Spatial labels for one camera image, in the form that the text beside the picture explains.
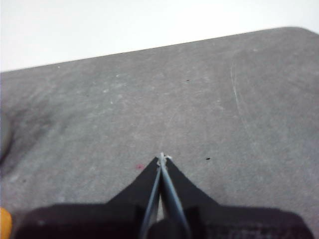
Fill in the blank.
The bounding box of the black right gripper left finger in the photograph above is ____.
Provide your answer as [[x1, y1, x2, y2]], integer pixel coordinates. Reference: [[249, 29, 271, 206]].
[[12, 155, 161, 239]]

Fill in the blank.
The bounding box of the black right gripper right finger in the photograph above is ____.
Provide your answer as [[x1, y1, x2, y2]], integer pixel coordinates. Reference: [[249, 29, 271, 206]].
[[160, 155, 315, 239]]

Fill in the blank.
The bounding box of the yellow corn cob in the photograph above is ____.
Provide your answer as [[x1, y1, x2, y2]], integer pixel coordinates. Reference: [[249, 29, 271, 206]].
[[0, 207, 13, 239]]

